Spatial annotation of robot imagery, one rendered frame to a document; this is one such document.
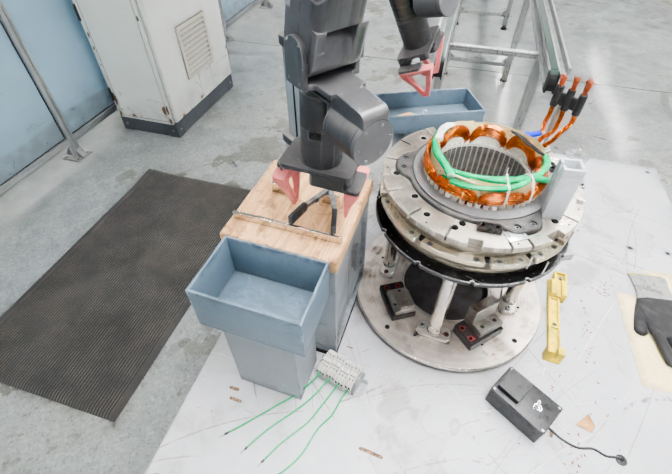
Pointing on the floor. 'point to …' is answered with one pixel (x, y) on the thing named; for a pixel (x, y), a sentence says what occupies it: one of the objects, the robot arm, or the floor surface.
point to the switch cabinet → (155, 42)
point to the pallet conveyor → (547, 67)
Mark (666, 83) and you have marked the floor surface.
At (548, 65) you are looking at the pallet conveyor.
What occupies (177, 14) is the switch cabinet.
